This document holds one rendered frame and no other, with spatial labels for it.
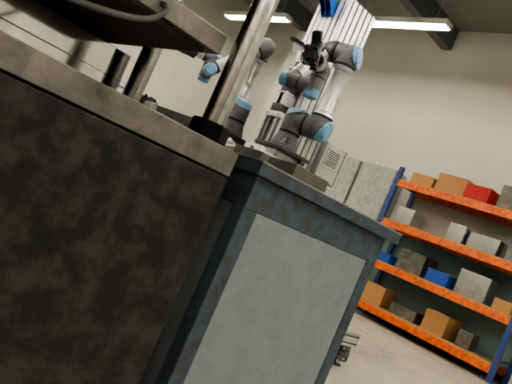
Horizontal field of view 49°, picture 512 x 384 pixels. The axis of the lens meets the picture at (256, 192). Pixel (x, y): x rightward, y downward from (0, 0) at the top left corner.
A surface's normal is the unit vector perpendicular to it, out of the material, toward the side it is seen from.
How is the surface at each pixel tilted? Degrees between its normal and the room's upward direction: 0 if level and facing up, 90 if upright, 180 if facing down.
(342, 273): 90
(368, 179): 90
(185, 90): 90
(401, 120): 90
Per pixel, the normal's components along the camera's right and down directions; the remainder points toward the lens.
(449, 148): -0.65, -0.31
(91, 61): 0.62, 0.24
